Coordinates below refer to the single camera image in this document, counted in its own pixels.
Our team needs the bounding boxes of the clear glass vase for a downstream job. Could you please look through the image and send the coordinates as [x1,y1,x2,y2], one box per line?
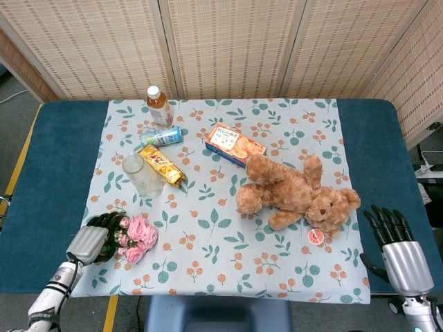
[122,152,165,201]

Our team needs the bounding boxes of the pink rose bouquet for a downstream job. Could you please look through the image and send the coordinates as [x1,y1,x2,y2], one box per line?
[98,214,159,264]

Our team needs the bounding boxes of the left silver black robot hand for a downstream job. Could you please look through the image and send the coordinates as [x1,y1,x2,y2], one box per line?
[66,212,128,267]

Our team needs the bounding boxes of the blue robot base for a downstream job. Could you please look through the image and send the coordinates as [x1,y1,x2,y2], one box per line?
[144,295,293,332]

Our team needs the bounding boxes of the floral patterned tablecloth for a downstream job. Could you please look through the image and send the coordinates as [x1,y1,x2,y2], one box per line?
[66,98,372,305]

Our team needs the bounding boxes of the orange cookie box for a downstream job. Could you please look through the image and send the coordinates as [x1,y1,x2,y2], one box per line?
[204,122,268,169]

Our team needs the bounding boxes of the brown teddy bear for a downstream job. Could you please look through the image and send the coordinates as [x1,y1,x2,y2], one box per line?
[235,153,361,239]

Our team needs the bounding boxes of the woven folding screen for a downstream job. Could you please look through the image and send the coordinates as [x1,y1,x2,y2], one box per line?
[0,0,443,150]

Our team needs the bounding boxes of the tea bottle with white cap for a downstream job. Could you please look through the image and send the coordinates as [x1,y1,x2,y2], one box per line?
[145,85,173,129]

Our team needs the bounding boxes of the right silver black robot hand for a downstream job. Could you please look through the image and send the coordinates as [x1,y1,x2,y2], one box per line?
[359,204,435,297]

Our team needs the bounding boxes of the white power strip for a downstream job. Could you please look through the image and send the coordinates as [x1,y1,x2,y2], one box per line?
[413,165,443,178]

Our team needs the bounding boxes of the round orange tag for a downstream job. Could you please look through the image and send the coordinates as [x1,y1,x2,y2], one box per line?
[307,228,324,246]

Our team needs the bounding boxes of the blue drink can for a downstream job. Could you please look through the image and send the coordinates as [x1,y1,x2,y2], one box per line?
[139,125,183,148]

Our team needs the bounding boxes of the yellow snack packet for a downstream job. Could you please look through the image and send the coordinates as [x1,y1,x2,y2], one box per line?
[138,144,185,188]

